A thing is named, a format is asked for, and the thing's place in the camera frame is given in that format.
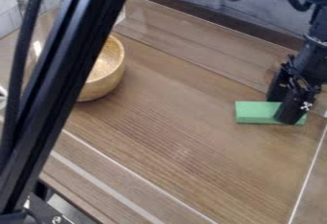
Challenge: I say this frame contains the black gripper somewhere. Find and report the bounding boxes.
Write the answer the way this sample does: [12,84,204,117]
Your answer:
[265,56,327,124]

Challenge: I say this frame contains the green rectangular block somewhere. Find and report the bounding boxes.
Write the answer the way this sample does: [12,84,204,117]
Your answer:
[235,101,307,125]

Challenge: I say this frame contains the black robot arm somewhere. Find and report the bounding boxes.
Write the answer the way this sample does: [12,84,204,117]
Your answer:
[229,0,327,124]

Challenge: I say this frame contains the wooden bowl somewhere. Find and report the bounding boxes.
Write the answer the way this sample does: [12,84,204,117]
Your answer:
[77,35,125,101]

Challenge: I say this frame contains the black metal bracket with screw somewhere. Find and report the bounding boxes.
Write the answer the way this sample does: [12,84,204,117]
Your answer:
[24,193,73,224]

